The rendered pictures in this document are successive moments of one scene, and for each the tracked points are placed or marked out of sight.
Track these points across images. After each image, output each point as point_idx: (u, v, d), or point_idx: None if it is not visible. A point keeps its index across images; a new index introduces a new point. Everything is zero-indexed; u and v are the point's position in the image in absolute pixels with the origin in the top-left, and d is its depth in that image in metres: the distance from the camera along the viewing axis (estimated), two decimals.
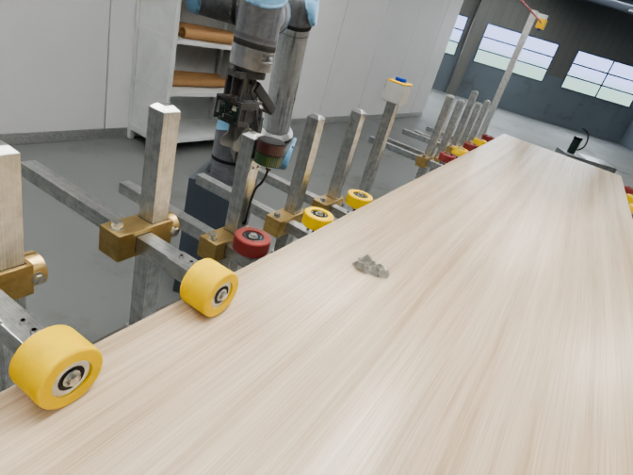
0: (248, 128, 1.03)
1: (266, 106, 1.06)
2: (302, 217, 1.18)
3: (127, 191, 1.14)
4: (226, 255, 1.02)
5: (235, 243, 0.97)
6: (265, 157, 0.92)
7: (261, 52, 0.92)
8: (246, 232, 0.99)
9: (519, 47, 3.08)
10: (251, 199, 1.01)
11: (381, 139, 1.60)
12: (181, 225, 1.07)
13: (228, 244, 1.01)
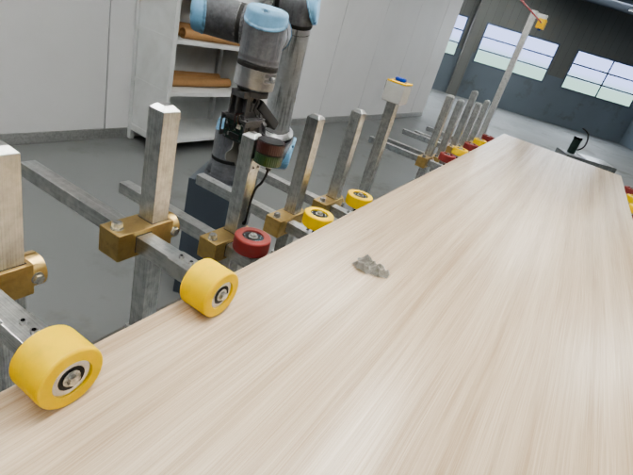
0: None
1: (268, 122, 1.09)
2: (302, 217, 1.18)
3: (127, 191, 1.14)
4: (226, 255, 1.02)
5: (235, 243, 0.97)
6: (265, 157, 0.92)
7: (264, 73, 0.96)
8: (246, 232, 0.99)
9: (519, 47, 3.08)
10: (251, 199, 1.01)
11: (381, 139, 1.60)
12: (181, 225, 1.07)
13: (228, 244, 1.01)
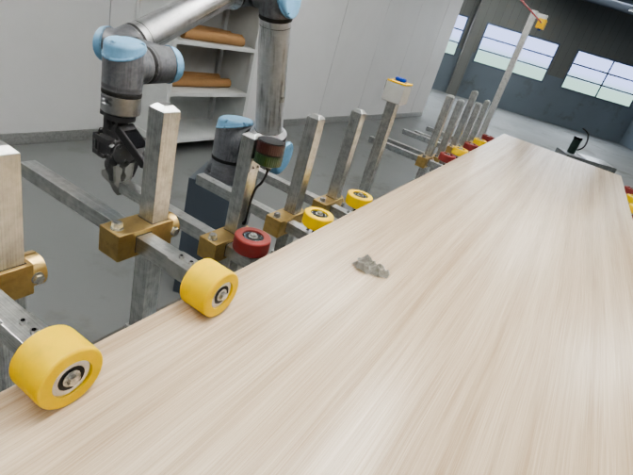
0: None
1: (130, 153, 1.09)
2: (302, 217, 1.18)
3: (127, 191, 1.14)
4: (226, 255, 1.02)
5: (235, 243, 0.97)
6: (265, 157, 0.92)
7: (101, 91, 1.05)
8: (246, 232, 0.99)
9: (519, 47, 3.08)
10: (251, 199, 1.01)
11: (381, 139, 1.60)
12: (181, 225, 1.07)
13: (228, 244, 1.01)
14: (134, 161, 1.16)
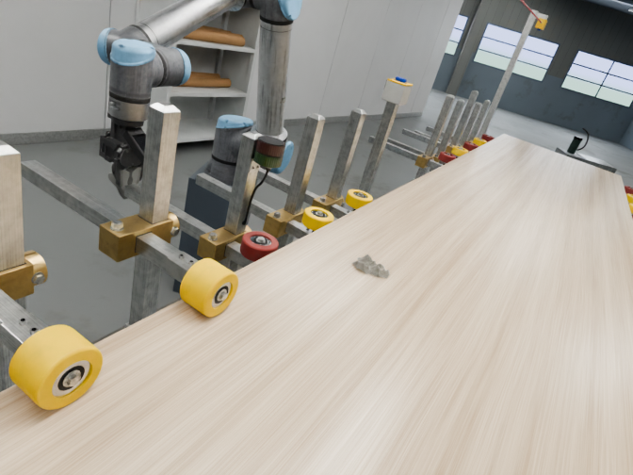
0: None
1: (137, 157, 1.08)
2: (302, 217, 1.18)
3: (133, 195, 1.13)
4: (233, 260, 1.01)
5: (243, 248, 0.96)
6: (265, 157, 0.92)
7: (108, 95, 1.04)
8: (253, 236, 0.98)
9: (519, 47, 3.08)
10: (251, 199, 1.01)
11: (381, 139, 1.60)
12: (187, 229, 1.06)
13: (235, 248, 1.01)
14: (141, 165, 1.15)
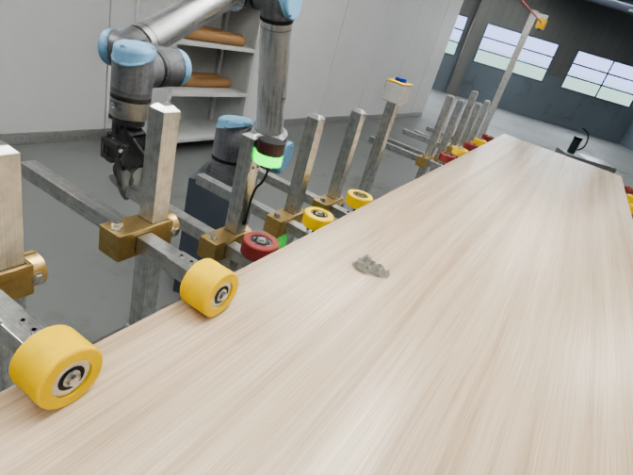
0: None
1: (138, 157, 1.08)
2: (302, 217, 1.18)
3: (134, 195, 1.13)
4: (235, 261, 1.01)
5: (243, 248, 0.96)
6: (265, 157, 0.92)
7: (109, 96, 1.04)
8: (253, 237, 0.98)
9: (519, 47, 3.08)
10: (251, 199, 1.01)
11: (381, 139, 1.60)
12: (188, 230, 1.06)
13: (236, 249, 1.00)
14: (142, 166, 1.15)
